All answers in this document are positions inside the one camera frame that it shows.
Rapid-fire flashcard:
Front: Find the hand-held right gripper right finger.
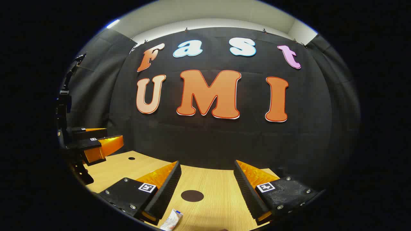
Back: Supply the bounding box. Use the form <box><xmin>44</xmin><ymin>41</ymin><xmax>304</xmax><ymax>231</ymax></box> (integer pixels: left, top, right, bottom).
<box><xmin>233</xmin><ymin>160</ymin><xmax>326</xmax><ymax>226</ymax></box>

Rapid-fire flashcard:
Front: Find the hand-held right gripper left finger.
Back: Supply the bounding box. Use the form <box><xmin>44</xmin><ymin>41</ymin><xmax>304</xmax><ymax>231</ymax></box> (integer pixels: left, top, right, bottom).
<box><xmin>98</xmin><ymin>160</ymin><xmax>182</xmax><ymax>226</ymax></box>

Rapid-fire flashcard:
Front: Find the dark brown round coaster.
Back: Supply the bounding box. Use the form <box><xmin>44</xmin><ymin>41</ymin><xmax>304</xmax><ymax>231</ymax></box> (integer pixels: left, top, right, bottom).
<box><xmin>181</xmin><ymin>190</ymin><xmax>204</xmax><ymax>202</ymax></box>

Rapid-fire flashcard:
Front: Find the white toothpaste tube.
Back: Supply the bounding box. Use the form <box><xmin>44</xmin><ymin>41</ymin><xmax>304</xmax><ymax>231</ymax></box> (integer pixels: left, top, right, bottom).
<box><xmin>160</xmin><ymin>209</ymin><xmax>184</xmax><ymax>231</ymax></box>

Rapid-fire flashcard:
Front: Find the wooden desktop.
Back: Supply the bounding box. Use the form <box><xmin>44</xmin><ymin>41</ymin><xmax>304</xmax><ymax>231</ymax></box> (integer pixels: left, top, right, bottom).
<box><xmin>69</xmin><ymin>150</ymin><xmax>283</xmax><ymax>231</ymax></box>

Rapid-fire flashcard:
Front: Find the black backdrop cloth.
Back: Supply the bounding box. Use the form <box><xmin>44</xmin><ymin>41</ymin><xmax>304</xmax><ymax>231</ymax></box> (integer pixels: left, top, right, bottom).
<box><xmin>61</xmin><ymin>27</ymin><xmax>360</xmax><ymax>193</ymax></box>

